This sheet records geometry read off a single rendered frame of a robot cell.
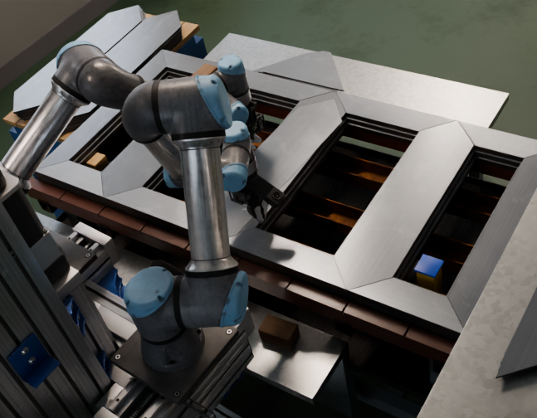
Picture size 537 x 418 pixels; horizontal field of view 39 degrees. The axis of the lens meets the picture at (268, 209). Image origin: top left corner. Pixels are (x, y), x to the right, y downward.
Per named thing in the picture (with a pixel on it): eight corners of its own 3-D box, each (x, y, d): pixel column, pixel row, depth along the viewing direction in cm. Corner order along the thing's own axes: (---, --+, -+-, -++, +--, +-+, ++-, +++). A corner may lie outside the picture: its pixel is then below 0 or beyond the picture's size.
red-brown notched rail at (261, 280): (36, 188, 269) (30, 177, 265) (477, 363, 192) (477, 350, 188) (29, 196, 267) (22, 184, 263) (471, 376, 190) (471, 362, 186)
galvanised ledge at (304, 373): (34, 215, 277) (31, 210, 275) (349, 347, 216) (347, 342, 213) (-5, 254, 267) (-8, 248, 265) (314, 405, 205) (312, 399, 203)
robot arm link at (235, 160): (207, 196, 198) (212, 167, 206) (250, 193, 196) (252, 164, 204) (200, 175, 192) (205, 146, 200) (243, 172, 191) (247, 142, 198)
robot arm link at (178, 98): (190, 322, 173) (165, 80, 168) (255, 318, 170) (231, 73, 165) (176, 336, 161) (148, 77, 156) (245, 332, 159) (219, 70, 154)
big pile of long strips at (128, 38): (128, 10, 340) (124, -2, 336) (198, 25, 321) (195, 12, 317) (2, 118, 299) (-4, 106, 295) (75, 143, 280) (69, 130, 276)
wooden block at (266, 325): (260, 339, 219) (257, 329, 215) (270, 323, 222) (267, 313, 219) (290, 350, 215) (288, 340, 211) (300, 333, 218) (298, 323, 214)
